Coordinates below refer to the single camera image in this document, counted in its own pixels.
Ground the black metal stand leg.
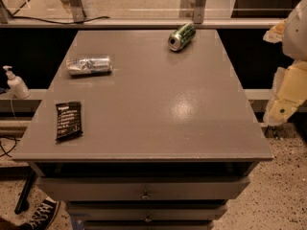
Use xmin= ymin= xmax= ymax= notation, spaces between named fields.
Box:
xmin=14 ymin=171 xmax=36 ymax=215

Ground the grey drawer cabinet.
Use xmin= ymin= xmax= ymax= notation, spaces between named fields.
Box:
xmin=13 ymin=30 xmax=272 ymax=230

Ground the black white sneaker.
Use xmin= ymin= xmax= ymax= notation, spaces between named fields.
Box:
xmin=18 ymin=197 xmax=60 ymax=230

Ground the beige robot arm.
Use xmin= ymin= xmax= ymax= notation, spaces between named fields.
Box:
xmin=263 ymin=0 xmax=307 ymax=126

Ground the green soda can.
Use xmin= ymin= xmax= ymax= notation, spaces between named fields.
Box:
xmin=168 ymin=24 xmax=196 ymax=52

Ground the silver blue redbull can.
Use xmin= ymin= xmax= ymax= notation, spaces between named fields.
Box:
xmin=66 ymin=56 xmax=112 ymax=76

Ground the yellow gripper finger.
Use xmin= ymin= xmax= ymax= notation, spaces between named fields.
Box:
xmin=263 ymin=97 xmax=302 ymax=127

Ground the white pump sanitizer bottle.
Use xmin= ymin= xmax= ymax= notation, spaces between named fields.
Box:
xmin=3 ymin=66 xmax=31 ymax=99

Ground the black rxbar chocolate packet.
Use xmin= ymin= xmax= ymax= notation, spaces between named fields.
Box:
xmin=56 ymin=102 xmax=83 ymax=141

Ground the black cable on ledge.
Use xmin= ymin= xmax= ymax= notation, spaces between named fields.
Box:
xmin=6 ymin=8 xmax=111 ymax=26

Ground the black cable on floor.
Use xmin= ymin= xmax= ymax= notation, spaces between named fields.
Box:
xmin=0 ymin=134 xmax=18 ymax=159

